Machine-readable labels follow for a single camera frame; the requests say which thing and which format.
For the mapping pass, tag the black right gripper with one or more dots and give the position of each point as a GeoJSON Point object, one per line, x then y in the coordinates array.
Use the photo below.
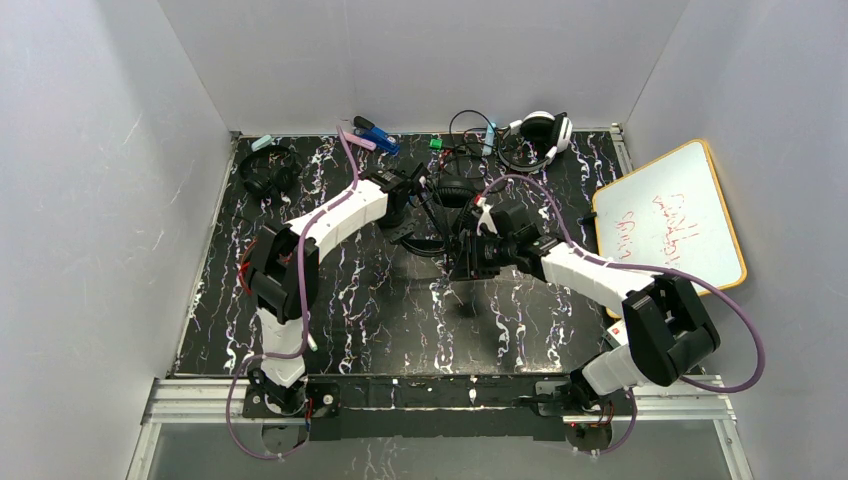
{"type": "Point", "coordinates": [468, 258]}

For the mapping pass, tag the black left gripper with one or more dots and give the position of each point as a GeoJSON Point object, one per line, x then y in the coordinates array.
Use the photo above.
{"type": "Point", "coordinates": [411, 181]}

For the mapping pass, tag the blue black headphones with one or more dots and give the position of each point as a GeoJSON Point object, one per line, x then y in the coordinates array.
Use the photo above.
{"type": "Point", "coordinates": [446, 202]}

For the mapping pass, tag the red headphones with cable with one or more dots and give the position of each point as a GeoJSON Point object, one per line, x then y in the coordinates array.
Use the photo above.
{"type": "Point", "coordinates": [244, 265]}

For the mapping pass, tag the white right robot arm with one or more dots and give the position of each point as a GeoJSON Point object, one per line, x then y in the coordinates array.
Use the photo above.
{"type": "Point", "coordinates": [667, 327]}

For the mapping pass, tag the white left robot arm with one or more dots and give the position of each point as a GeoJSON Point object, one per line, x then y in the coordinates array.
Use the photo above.
{"type": "Point", "coordinates": [281, 272]}

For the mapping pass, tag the white headphones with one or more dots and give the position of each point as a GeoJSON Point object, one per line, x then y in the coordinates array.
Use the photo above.
{"type": "Point", "coordinates": [550, 135]}

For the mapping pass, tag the pink marker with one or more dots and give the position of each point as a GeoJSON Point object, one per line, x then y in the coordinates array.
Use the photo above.
{"type": "Point", "coordinates": [361, 142]}

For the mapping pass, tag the blue stapler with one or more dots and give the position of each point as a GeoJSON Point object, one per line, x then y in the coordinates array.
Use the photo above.
{"type": "Point", "coordinates": [367, 130]}

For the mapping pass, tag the light blue marker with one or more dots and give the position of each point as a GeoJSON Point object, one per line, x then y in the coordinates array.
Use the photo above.
{"type": "Point", "coordinates": [490, 141]}

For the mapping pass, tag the mint eraser block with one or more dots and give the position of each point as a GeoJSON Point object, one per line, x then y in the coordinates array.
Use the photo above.
{"type": "Point", "coordinates": [262, 142]}

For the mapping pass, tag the small white red box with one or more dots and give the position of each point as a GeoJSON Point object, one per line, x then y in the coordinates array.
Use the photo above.
{"type": "Point", "coordinates": [616, 334]}

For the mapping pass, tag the yellow framed whiteboard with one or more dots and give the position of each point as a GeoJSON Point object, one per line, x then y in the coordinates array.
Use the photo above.
{"type": "Point", "coordinates": [671, 213]}

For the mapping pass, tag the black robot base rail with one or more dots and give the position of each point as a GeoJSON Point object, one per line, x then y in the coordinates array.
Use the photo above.
{"type": "Point", "coordinates": [443, 406]}

